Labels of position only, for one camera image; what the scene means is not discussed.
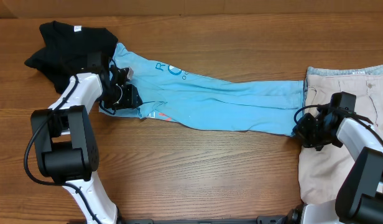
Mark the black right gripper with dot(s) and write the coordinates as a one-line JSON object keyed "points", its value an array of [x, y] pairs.
{"points": [[305, 129]]}

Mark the black folded t-shirt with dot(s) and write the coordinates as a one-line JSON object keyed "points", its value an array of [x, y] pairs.
{"points": [[66, 50]]}

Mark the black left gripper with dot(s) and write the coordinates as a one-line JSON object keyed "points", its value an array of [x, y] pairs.
{"points": [[129, 97]]}

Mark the light blue printed t-shirt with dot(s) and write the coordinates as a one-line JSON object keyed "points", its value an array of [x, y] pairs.
{"points": [[171, 94]]}

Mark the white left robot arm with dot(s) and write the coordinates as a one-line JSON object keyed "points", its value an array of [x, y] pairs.
{"points": [[63, 150]]}

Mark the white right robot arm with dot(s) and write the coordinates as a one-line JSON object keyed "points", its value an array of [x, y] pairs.
{"points": [[359, 199]]}

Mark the beige shorts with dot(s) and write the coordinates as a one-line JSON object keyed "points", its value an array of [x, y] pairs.
{"points": [[322, 173]]}

